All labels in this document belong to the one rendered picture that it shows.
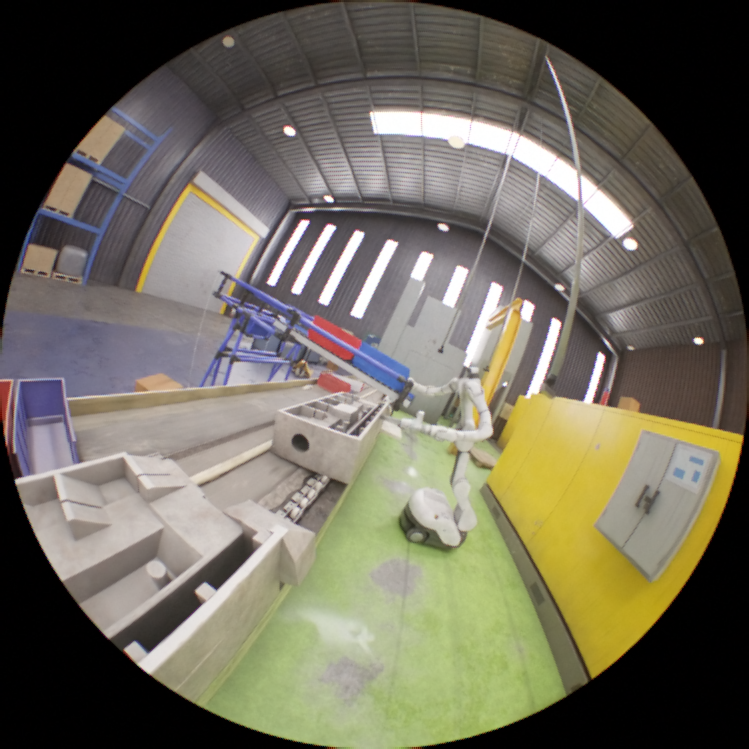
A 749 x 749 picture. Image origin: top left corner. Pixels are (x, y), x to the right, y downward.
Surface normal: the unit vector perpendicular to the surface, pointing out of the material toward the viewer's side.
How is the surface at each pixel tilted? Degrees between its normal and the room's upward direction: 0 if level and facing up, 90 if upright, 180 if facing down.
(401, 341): 90
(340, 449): 90
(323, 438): 90
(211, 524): 10
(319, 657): 0
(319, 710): 0
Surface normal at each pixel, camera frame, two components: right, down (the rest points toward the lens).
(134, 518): 0.25, -0.97
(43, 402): 0.91, 0.39
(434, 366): -0.16, 0.01
